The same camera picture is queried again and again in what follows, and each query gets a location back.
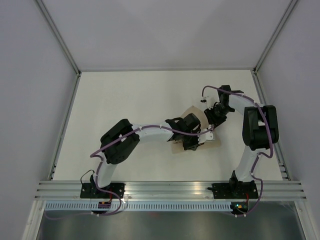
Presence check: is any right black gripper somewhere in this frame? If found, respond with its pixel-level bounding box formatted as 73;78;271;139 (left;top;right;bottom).
203;104;233;129

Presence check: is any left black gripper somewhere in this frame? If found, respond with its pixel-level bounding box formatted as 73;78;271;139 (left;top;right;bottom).
181;129;204;152

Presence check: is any beige cloth napkin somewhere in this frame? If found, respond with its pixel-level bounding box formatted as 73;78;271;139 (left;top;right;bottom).
171;106;221;154

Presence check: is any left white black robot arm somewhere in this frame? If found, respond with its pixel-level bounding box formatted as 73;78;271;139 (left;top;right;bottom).
90;113;214;198

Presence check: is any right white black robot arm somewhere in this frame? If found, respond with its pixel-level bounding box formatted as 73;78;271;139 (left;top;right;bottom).
201;85;279;198

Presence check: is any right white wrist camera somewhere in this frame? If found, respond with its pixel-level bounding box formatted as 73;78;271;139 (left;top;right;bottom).
200;95;216;110

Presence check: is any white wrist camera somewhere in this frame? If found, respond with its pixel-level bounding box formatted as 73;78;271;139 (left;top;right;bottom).
200;95;216;110
198;131;216;144

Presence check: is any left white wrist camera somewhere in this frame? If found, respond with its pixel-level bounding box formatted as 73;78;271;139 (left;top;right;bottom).
198;131;216;144

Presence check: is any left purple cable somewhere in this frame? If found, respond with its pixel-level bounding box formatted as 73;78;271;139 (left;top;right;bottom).
89;123;216;188

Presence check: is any purple cable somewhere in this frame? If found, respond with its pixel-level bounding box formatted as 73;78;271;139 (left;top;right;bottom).
201;85;275;186
89;123;216;188

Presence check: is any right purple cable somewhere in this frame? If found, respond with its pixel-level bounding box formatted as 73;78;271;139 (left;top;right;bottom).
201;85;275;186

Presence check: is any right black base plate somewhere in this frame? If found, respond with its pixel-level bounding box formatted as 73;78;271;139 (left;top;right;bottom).
207;181;259;200

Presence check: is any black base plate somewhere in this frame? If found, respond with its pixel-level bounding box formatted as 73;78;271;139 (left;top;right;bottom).
207;181;259;200
80;182;125;199

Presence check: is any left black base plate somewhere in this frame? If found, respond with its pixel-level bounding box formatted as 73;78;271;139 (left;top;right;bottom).
80;182;125;199

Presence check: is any right aluminium frame post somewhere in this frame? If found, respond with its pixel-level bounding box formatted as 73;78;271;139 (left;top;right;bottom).
251;0;300;75

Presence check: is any aluminium frame post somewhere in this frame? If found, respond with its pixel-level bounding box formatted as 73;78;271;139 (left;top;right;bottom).
251;0;300;75
34;0;81;76

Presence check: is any aluminium mounting rail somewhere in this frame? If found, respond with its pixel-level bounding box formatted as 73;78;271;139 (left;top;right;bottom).
33;180;307;202

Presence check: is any white slotted cable duct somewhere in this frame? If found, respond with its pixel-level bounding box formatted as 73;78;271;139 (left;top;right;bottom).
45;201;232;212

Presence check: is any left aluminium frame post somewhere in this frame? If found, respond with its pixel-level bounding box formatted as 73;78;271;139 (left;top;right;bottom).
34;0;81;76

